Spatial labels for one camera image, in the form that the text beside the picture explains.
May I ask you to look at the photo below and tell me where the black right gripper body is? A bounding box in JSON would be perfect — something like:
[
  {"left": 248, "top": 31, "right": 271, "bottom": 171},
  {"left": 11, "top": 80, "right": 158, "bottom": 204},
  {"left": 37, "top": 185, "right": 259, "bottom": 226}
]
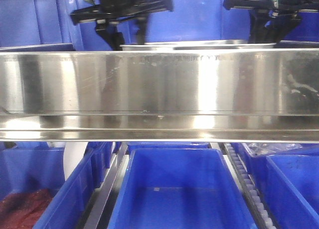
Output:
[{"left": 223, "top": 0, "right": 319, "bottom": 14}]

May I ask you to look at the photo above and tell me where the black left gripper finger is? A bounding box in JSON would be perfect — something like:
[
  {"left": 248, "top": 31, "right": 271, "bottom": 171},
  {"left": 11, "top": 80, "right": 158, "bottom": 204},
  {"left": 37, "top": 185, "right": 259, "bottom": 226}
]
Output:
[
  {"left": 136, "top": 14, "right": 149, "bottom": 44},
  {"left": 95, "top": 19, "right": 125, "bottom": 50}
]

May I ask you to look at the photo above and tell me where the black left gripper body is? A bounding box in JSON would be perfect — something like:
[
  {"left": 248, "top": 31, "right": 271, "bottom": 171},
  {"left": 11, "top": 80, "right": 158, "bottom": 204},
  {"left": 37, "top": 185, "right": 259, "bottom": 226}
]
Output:
[{"left": 70, "top": 0, "right": 174, "bottom": 25}]

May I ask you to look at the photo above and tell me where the small silver tray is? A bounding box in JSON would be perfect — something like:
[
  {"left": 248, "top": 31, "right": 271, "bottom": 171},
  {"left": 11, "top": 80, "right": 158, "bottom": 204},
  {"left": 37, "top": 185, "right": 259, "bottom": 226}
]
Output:
[{"left": 120, "top": 39, "right": 276, "bottom": 51}]

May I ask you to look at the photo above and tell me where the blue bin upper right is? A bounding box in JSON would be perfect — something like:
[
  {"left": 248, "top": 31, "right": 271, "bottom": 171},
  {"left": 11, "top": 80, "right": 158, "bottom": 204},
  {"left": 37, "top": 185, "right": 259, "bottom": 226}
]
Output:
[{"left": 284, "top": 12, "right": 319, "bottom": 42}]

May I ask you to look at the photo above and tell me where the blue bin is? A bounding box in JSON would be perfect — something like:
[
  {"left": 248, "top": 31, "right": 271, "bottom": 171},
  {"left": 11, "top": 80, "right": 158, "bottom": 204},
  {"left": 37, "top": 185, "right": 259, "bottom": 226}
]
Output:
[
  {"left": 128, "top": 141, "right": 211, "bottom": 151},
  {"left": 108, "top": 149, "right": 257, "bottom": 229},
  {"left": 231, "top": 143, "right": 319, "bottom": 229},
  {"left": 0, "top": 0, "right": 71, "bottom": 47},
  {"left": 284, "top": 12, "right": 319, "bottom": 42},
  {"left": 0, "top": 142, "right": 112, "bottom": 229}
]

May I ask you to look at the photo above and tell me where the large blue bin upper shelf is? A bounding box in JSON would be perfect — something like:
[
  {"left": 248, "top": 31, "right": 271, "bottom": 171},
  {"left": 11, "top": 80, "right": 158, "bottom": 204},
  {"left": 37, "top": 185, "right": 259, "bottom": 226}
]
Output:
[{"left": 64, "top": 0, "right": 250, "bottom": 51}]

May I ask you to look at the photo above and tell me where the blue bin upper left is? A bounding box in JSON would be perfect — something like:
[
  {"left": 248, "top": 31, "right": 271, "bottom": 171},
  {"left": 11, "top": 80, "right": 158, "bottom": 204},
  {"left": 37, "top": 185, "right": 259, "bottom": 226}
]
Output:
[{"left": 0, "top": 0, "right": 71, "bottom": 47}]

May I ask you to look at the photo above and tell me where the blue bin behind lower centre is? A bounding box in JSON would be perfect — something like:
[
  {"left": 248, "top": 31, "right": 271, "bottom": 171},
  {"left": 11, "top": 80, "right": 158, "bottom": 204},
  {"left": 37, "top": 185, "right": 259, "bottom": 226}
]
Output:
[{"left": 128, "top": 141, "right": 211, "bottom": 151}]

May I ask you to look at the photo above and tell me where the clear plastic wrap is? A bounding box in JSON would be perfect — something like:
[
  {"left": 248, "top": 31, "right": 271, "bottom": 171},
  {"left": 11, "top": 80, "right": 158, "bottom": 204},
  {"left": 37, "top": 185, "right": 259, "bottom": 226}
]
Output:
[{"left": 247, "top": 142, "right": 303, "bottom": 155}]

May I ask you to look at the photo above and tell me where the blue bin lower left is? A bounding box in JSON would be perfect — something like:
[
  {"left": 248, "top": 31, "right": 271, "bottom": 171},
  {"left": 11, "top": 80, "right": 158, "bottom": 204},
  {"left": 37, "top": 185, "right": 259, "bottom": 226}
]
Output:
[{"left": 0, "top": 142, "right": 112, "bottom": 229}]

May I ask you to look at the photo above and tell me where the blue bin lower right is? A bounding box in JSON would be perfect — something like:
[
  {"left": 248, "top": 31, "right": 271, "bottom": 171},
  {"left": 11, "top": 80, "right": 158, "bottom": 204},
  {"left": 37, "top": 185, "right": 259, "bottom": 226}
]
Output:
[{"left": 231, "top": 143, "right": 319, "bottom": 229}]

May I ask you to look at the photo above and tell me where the red mesh bag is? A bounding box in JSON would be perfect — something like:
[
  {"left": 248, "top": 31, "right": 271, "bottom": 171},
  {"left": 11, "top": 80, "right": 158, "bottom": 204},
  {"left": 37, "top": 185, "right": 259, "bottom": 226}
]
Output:
[{"left": 0, "top": 189, "right": 53, "bottom": 229}]

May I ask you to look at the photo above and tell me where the white roller track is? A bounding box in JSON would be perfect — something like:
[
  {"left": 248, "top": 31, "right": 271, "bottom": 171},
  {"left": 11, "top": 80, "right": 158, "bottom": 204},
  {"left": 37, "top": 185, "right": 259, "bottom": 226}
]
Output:
[{"left": 223, "top": 143, "right": 276, "bottom": 229}]

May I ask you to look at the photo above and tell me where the stainless steel shelf front rail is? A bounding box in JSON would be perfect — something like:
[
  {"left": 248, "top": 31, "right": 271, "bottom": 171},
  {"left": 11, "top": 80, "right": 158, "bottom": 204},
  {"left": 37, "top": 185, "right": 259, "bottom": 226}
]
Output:
[{"left": 0, "top": 48, "right": 319, "bottom": 142}]

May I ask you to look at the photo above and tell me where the steel divider rail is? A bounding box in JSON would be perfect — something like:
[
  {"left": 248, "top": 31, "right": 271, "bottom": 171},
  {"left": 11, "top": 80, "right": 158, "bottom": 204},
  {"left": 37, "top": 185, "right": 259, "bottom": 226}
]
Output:
[{"left": 76, "top": 142, "right": 129, "bottom": 229}]

